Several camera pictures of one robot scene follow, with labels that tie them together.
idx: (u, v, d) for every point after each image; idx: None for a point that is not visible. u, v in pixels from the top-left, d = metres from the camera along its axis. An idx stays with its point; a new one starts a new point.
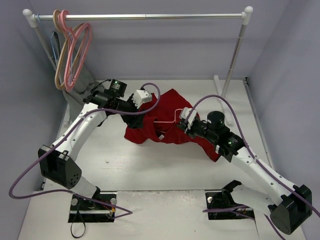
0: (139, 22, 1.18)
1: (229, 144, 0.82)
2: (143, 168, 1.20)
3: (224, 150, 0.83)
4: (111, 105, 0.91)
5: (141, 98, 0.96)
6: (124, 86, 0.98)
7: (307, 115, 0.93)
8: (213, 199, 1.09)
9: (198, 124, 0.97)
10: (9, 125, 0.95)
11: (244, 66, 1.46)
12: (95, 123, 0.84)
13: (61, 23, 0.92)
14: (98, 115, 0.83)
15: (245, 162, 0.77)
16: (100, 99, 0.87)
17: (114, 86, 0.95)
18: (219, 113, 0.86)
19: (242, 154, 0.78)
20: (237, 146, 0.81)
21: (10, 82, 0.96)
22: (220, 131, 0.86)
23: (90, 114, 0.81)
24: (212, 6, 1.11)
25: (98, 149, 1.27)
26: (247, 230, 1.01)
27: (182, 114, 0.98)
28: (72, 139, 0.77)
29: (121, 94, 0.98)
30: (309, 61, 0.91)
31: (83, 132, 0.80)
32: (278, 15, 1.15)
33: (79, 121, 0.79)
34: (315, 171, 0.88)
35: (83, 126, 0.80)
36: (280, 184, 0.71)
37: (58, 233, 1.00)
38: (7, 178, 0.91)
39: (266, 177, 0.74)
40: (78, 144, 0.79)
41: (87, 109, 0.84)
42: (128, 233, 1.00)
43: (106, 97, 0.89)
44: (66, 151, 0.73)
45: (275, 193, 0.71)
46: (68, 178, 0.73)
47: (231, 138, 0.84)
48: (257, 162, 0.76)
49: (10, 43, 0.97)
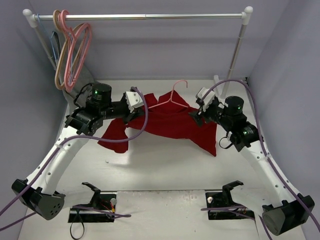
0: (139, 22, 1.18)
1: (244, 133, 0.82)
2: (144, 168, 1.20)
3: (236, 137, 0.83)
4: (96, 123, 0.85)
5: (131, 104, 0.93)
6: (108, 93, 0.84)
7: (307, 115, 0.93)
8: (213, 199, 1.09)
9: (213, 110, 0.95)
10: (9, 125, 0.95)
11: (244, 66, 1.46)
12: (73, 150, 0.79)
13: (62, 23, 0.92)
14: (76, 141, 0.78)
15: (256, 157, 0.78)
16: (83, 119, 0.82)
17: (96, 97, 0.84)
18: (239, 99, 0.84)
19: (255, 148, 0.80)
20: (252, 138, 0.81)
21: (11, 82, 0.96)
22: (235, 118, 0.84)
23: (68, 142, 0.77)
24: (213, 6, 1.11)
25: (98, 150, 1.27)
26: (247, 230, 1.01)
27: (198, 93, 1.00)
28: (47, 172, 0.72)
29: (108, 102, 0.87)
30: (310, 61, 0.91)
31: (60, 164, 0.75)
32: (278, 15, 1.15)
33: (54, 151, 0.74)
34: (315, 171, 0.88)
35: (60, 156, 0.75)
36: (285, 188, 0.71)
37: (58, 233, 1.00)
38: (7, 177, 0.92)
39: (273, 177, 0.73)
40: (55, 177, 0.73)
41: (65, 134, 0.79)
42: (128, 233, 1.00)
43: (89, 116, 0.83)
44: (39, 189, 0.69)
45: (276, 196, 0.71)
46: (47, 210, 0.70)
47: (247, 128, 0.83)
48: (269, 161, 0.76)
49: (10, 43, 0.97)
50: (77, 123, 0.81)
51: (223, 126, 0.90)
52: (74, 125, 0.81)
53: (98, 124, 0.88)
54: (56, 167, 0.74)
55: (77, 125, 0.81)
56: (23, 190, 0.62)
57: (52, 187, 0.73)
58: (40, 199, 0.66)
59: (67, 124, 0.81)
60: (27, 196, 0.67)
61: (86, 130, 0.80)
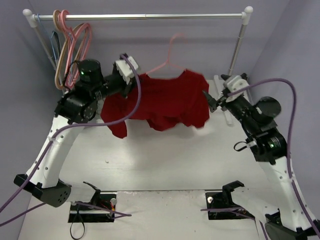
0: (139, 22, 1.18)
1: (271, 146, 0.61)
2: (144, 168, 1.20)
3: (258, 148, 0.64)
4: (91, 108, 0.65)
5: (125, 73, 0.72)
6: (98, 70, 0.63)
7: (307, 115, 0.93)
8: (213, 199, 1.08)
9: (238, 105, 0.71)
10: (9, 125, 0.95)
11: (244, 66, 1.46)
12: (67, 141, 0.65)
13: (62, 24, 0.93)
14: (70, 131, 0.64)
15: (278, 177, 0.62)
16: (72, 105, 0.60)
17: (84, 78, 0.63)
18: (275, 104, 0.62)
19: (279, 165, 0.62)
20: (278, 152, 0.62)
21: (10, 82, 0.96)
22: (265, 125, 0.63)
23: (61, 133, 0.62)
24: (213, 6, 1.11)
25: (98, 149, 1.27)
26: (247, 230, 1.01)
27: (229, 83, 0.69)
28: (44, 167, 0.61)
29: (98, 79, 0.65)
30: (310, 61, 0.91)
31: (57, 157, 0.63)
32: (278, 15, 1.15)
33: (47, 145, 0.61)
34: (315, 171, 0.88)
35: (55, 149, 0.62)
36: (303, 214, 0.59)
37: (58, 233, 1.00)
38: (7, 177, 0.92)
39: (292, 202, 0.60)
40: (55, 170, 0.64)
41: (57, 125, 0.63)
42: (128, 234, 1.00)
43: (80, 100, 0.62)
44: (40, 185, 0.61)
45: (291, 220, 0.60)
46: (52, 201, 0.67)
47: (275, 139, 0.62)
48: (293, 185, 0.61)
49: (10, 43, 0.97)
50: (67, 112, 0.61)
51: (245, 130, 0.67)
52: (65, 115, 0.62)
53: (93, 111, 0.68)
54: (52, 162, 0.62)
55: (68, 114, 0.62)
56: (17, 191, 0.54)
57: (53, 180, 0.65)
58: (42, 195, 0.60)
59: (56, 114, 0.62)
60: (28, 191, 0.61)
61: (79, 118, 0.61)
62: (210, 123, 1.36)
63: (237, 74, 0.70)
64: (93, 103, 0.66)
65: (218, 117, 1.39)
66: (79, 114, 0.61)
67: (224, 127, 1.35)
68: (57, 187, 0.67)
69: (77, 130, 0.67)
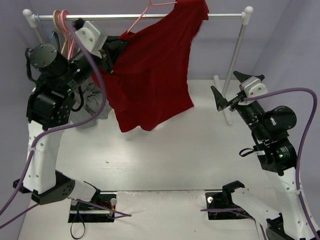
0: (139, 22, 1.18)
1: (280, 156, 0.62)
2: (144, 168, 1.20)
3: (267, 158, 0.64)
4: (67, 105, 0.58)
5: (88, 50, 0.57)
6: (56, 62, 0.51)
7: (307, 115, 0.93)
8: (213, 199, 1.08)
9: (250, 109, 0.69)
10: (9, 125, 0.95)
11: (244, 66, 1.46)
12: (53, 146, 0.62)
13: (62, 24, 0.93)
14: (49, 137, 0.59)
15: (285, 188, 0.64)
16: (42, 106, 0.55)
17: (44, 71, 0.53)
18: (291, 115, 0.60)
19: (288, 177, 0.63)
20: (286, 162, 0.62)
21: (10, 82, 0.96)
22: (277, 135, 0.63)
23: (39, 141, 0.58)
24: (213, 6, 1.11)
25: (98, 149, 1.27)
26: (247, 230, 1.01)
27: (245, 85, 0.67)
28: (34, 174, 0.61)
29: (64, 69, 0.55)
30: (311, 61, 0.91)
31: (44, 164, 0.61)
32: (278, 15, 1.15)
33: (29, 155, 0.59)
34: (315, 171, 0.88)
35: (38, 157, 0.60)
36: (307, 225, 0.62)
37: (58, 233, 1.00)
38: (7, 177, 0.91)
39: (298, 212, 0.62)
40: (49, 173, 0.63)
41: (33, 132, 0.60)
42: (129, 234, 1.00)
43: (50, 98, 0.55)
44: (36, 191, 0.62)
45: (294, 229, 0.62)
46: (54, 198, 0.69)
47: (285, 149, 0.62)
48: (300, 197, 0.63)
49: (10, 43, 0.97)
50: (39, 115, 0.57)
51: (257, 138, 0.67)
52: (38, 119, 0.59)
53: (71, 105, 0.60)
54: (40, 170, 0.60)
55: (41, 117, 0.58)
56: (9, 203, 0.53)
57: (51, 182, 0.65)
58: (41, 199, 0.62)
59: (29, 119, 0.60)
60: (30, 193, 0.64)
61: (53, 120, 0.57)
62: (210, 123, 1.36)
63: (253, 76, 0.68)
64: (67, 98, 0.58)
65: (218, 117, 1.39)
66: (52, 117, 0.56)
67: (224, 127, 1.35)
68: (56, 186, 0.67)
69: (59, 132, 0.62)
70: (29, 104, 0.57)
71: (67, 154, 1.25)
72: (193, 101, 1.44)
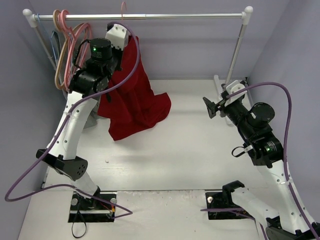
0: (139, 22, 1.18)
1: (267, 150, 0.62)
2: (143, 168, 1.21)
3: (255, 152, 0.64)
4: (101, 84, 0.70)
5: (122, 38, 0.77)
6: (109, 48, 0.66)
7: (307, 115, 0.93)
8: (213, 199, 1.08)
9: (235, 110, 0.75)
10: (9, 124, 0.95)
11: (244, 66, 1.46)
12: (84, 116, 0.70)
13: (62, 23, 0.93)
14: (85, 104, 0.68)
15: (275, 180, 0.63)
16: (85, 81, 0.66)
17: (95, 54, 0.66)
18: (268, 108, 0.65)
19: (276, 168, 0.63)
20: (274, 155, 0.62)
21: (10, 81, 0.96)
22: (260, 130, 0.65)
23: (77, 107, 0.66)
24: (213, 6, 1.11)
25: (98, 149, 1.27)
26: (247, 230, 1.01)
27: (227, 86, 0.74)
28: (63, 140, 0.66)
29: (110, 56, 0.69)
30: (311, 61, 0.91)
31: (74, 130, 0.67)
32: (278, 15, 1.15)
33: (65, 119, 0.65)
34: (313, 171, 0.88)
35: (72, 123, 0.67)
36: (302, 217, 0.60)
37: (59, 233, 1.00)
38: (7, 177, 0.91)
39: (290, 204, 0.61)
40: (74, 141, 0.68)
41: (71, 100, 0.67)
42: (128, 233, 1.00)
43: (92, 76, 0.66)
44: (61, 156, 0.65)
45: (289, 222, 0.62)
46: (72, 174, 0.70)
47: (270, 143, 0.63)
48: (290, 187, 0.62)
49: (10, 43, 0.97)
50: (80, 88, 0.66)
51: (244, 135, 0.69)
52: (78, 91, 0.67)
53: (104, 86, 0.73)
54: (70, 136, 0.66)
55: (80, 90, 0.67)
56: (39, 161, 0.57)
57: (72, 152, 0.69)
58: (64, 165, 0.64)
59: (70, 89, 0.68)
60: (51, 162, 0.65)
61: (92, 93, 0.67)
62: (210, 123, 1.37)
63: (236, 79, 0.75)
64: (104, 78, 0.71)
65: (217, 117, 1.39)
66: (92, 89, 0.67)
67: (224, 127, 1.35)
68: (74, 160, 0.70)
69: (91, 104, 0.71)
70: (73, 78, 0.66)
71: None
72: (193, 101, 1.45)
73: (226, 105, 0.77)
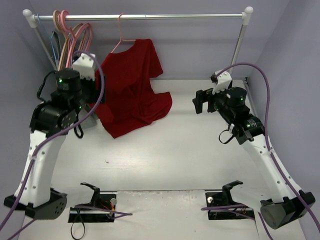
0: (139, 22, 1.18)
1: (248, 126, 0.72)
2: (143, 168, 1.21)
3: (238, 130, 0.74)
4: (67, 120, 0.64)
5: (91, 68, 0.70)
6: (77, 79, 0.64)
7: (307, 115, 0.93)
8: (213, 199, 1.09)
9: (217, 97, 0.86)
10: (9, 125, 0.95)
11: (244, 66, 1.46)
12: (51, 155, 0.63)
13: (62, 24, 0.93)
14: (51, 144, 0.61)
15: (258, 152, 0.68)
16: (48, 116, 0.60)
17: (61, 87, 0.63)
18: (241, 90, 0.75)
19: (258, 142, 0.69)
20: (255, 131, 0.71)
21: (10, 81, 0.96)
22: (238, 110, 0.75)
23: (41, 148, 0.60)
24: (213, 6, 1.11)
25: (99, 149, 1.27)
26: (248, 230, 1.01)
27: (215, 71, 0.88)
28: (31, 185, 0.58)
29: (78, 89, 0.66)
30: (311, 61, 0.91)
31: (43, 172, 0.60)
32: (278, 15, 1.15)
33: (29, 164, 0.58)
34: (312, 172, 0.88)
35: (38, 166, 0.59)
36: (287, 185, 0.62)
37: (59, 233, 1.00)
38: (7, 178, 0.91)
39: (274, 172, 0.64)
40: (44, 184, 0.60)
41: (35, 140, 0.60)
42: (129, 234, 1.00)
43: (56, 110, 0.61)
44: (30, 204, 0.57)
45: (277, 192, 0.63)
46: (48, 216, 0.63)
47: (250, 120, 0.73)
48: (272, 156, 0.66)
49: (10, 43, 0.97)
50: (44, 124, 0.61)
51: (226, 118, 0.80)
52: (41, 128, 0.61)
53: (71, 121, 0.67)
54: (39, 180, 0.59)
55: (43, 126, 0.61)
56: (9, 214, 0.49)
57: (45, 196, 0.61)
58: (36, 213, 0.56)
59: (33, 128, 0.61)
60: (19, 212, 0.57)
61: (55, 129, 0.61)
62: (210, 123, 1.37)
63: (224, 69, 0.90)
64: (71, 112, 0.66)
65: (217, 117, 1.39)
66: (56, 126, 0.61)
67: (224, 128, 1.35)
68: (50, 201, 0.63)
69: (59, 141, 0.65)
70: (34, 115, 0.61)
71: (61, 158, 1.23)
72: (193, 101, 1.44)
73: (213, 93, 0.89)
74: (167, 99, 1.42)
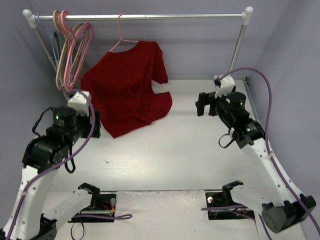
0: (139, 23, 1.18)
1: (248, 130, 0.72)
2: (143, 168, 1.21)
3: (238, 134, 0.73)
4: (60, 156, 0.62)
5: (85, 105, 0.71)
6: (73, 116, 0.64)
7: (307, 115, 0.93)
8: (213, 199, 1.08)
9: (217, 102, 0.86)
10: (9, 125, 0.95)
11: (244, 66, 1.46)
12: (43, 189, 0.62)
13: (62, 24, 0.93)
14: (43, 180, 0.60)
15: (258, 156, 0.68)
16: (40, 152, 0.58)
17: (57, 122, 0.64)
18: (240, 95, 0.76)
19: (258, 145, 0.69)
20: (256, 135, 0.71)
21: (10, 81, 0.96)
22: (238, 114, 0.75)
23: (33, 185, 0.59)
24: (213, 6, 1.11)
25: (99, 149, 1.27)
26: (248, 230, 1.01)
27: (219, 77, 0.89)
28: (21, 221, 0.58)
29: (73, 125, 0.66)
30: (311, 61, 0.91)
31: (34, 207, 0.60)
32: (278, 15, 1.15)
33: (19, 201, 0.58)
34: (312, 172, 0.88)
35: (28, 203, 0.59)
36: (287, 189, 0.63)
37: (59, 233, 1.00)
38: (7, 178, 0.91)
39: (275, 177, 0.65)
40: (36, 218, 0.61)
41: (26, 175, 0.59)
42: (129, 234, 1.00)
43: (50, 145, 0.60)
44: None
45: (277, 196, 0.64)
46: None
47: (250, 124, 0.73)
48: (271, 160, 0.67)
49: (10, 43, 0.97)
50: (36, 160, 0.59)
51: (225, 123, 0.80)
52: (34, 164, 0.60)
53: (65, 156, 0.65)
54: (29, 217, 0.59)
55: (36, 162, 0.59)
56: None
57: (36, 228, 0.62)
58: None
59: (25, 164, 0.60)
60: None
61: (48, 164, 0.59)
62: (210, 123, 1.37)
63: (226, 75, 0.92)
64: (66, 148, 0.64)
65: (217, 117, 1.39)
66: (48, 162, 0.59)
67: (224, 127, 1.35)
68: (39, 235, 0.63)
69: (52, 175, 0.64)
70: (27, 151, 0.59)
71: None
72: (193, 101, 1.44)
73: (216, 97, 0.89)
74: (166, 99, 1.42)
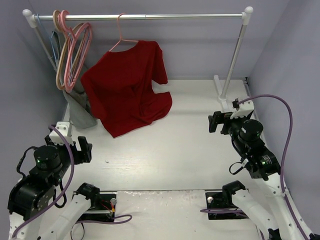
0: (139, 23, 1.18)
1: (262, 163, 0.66)
2: (143, 168, 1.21)
3: (252, 166, 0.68)
4: (45, 198, 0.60)
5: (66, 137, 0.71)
6: (56, 156, 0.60)
7: (306, 116, 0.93)
8: (213, 199, 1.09)
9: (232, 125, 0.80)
10: (9, 125, 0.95)
11: (244, 66, 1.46)
12: (32, 231, 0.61)
13: (62, 24, 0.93)
14: (30, 225, 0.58)
15: (271, 192, 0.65)
16: (25, 199, 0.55)
17: (39, 165, 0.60)
18: (257, 123, 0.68)
19: (273, 181, 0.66)
20: (270, 168, 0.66)
21: (10, 82, 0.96)
22: (253, 143, 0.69)
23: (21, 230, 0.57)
24: (213, 6, 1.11)
25: (99, 149, 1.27)
26: (248, 230, 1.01)
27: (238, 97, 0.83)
28: None
29: (57, 164, 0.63)
30: (310, 61, 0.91)
31: None
32: (278, 14, 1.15)
33: None
34: (312, 172, 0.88)
35: None
36: (298, 229, 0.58)
37: None
38: (7, 177, 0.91)
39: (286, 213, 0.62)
40: None
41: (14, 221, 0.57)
42: (129, 234, 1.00)
43: (34, 190, 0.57)
44: None
45: (287, 236, 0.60)
46: None
47: (264, 156, 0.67)
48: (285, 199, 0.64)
49: (10, 43, 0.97)
50: (20, 207, 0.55)
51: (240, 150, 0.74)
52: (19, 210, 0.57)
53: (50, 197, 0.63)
54: None
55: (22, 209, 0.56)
56: None
57: None
58: None
59: (10, 211, 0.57)
60: None
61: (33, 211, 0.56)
62: None
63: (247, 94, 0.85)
64: (51, 189, 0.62)
65: None
66: (33, 208, 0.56)
67: None
68: None
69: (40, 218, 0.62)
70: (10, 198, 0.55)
71: None
72: (193, 101, 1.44)
73: (231, 117, 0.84)
74: (166, 99, 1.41)
